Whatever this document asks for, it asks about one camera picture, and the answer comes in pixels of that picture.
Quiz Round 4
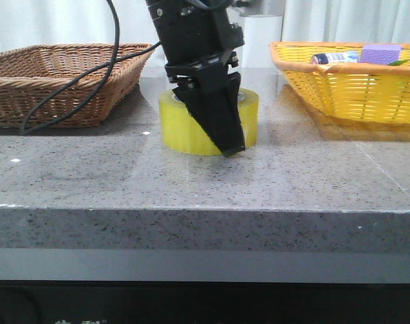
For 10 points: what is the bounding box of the black cable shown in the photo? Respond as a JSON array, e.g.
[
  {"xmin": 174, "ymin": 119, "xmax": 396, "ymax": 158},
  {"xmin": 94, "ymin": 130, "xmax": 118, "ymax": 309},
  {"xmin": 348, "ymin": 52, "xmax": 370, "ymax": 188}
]
[{"xmin": 21, "ymin": 0, "xmax": 163, "ymax": 136}]

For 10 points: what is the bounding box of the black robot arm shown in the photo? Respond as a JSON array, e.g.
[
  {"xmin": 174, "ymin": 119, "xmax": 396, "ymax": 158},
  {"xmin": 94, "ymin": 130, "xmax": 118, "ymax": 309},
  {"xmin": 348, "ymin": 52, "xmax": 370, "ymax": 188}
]
[{"xmin": 146, "ymin": 1, "xmax": 245, "ymax": 157}]

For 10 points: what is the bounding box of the yellow woven basket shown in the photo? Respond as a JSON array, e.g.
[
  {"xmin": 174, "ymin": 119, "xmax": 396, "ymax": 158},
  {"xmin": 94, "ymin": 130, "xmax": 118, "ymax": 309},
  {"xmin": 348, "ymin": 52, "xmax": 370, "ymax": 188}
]
[{"xmin": 269, "ymin": 41, "xmax": 410, "ymax": 124}]

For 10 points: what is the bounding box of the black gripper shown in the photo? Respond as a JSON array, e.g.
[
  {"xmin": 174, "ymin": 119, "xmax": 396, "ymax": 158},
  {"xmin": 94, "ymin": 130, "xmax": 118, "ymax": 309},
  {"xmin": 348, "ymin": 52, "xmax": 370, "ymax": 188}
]
[{"xmin": 150, "ymin": 6, "xmax": 245, "ymax": 157}]

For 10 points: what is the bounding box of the purple foam block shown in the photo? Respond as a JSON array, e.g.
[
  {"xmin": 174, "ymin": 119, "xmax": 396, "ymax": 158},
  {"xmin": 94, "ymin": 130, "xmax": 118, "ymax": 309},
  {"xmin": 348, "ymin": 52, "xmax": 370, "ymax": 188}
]
[{"xmin": 361, "ymin": 44, "xmax": 402, "ymax": 65}]

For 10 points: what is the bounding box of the green leaf toy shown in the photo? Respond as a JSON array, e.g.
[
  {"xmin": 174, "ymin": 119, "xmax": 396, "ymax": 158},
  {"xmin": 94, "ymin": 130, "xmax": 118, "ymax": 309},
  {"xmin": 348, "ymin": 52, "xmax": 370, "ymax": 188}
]
[{"xmin": 388, "ymin": 59, "xmax": 410, "ymax": 66}]

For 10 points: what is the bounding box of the yellow packing tape roll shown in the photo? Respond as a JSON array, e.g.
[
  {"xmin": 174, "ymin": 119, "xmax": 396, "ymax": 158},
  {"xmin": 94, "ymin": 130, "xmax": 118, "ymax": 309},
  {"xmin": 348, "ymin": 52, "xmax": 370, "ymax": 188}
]
[{"xmin": 158, "ymin": 88, "xmax": 260, "ymax": 156}]

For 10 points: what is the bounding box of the pale grey curtain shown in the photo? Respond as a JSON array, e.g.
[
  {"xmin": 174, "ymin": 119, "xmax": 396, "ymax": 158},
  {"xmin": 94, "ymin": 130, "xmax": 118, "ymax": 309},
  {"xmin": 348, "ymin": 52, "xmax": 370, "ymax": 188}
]
[{"xmin": 0, "ymin": 1, "xmax": 410, "ymax": 52}]

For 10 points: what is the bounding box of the brown wicker basket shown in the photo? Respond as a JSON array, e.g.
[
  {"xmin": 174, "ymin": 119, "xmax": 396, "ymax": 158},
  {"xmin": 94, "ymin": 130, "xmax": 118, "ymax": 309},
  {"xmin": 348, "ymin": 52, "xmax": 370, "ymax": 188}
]
[{"xmin": 0, "ymin": 43, "xmax": 152, "ymax": 128}]

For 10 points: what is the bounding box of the small black-capped bottle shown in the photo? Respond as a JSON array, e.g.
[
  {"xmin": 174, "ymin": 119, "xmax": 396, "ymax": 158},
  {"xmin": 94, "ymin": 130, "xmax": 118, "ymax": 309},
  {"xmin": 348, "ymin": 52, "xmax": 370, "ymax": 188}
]
[{"xmin": 310, "ymin": 51, "xmax": 360, "ymax": 65}]

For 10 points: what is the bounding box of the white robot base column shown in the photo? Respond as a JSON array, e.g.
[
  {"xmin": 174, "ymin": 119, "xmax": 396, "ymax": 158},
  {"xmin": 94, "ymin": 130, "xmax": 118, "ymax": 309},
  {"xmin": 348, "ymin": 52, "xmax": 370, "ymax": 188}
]
[{"xmin": 232, "ymin": 0, "xmax": 285, "ymax": 68}]

